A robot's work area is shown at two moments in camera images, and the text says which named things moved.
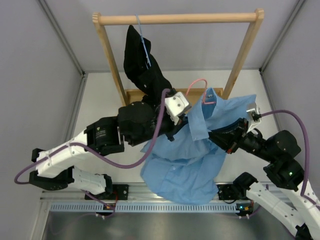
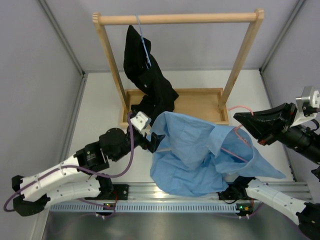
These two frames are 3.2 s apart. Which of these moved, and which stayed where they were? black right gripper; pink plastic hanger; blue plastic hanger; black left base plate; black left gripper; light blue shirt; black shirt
Moved: black left gripper; pink plastic hanger; light blue shirt; black right gripper
Stayed: black left base plate; blue plastic hanger; black shirt
